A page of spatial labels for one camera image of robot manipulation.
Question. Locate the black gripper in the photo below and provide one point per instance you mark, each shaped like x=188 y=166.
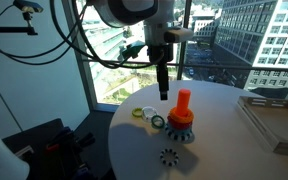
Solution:
x=161 y=53

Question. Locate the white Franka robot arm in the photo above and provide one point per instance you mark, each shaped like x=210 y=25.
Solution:
x=130 y=11

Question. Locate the dark vertical window mullion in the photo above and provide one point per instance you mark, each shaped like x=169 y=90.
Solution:
x=183 y=56

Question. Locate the dark horizontal window railing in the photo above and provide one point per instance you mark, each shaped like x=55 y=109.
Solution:
x=237 y=67

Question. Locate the pale window mullion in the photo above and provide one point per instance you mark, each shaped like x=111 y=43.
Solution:
x=80 y=56

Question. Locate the black equipment platform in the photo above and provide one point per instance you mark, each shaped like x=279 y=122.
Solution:
x=34 y=136

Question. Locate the white rounded housing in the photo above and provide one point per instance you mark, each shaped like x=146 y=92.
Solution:
x=0 y=156

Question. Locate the orange stacking toy post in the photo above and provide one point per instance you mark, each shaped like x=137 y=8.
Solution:
x=183 y=100

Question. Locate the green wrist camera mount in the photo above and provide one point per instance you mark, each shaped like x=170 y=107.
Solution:
x=132 y=49

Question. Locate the grey camera on mount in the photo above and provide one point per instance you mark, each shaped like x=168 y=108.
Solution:
x=27 y=6

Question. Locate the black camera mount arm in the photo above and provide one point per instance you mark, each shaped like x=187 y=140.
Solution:
x=7 y=30

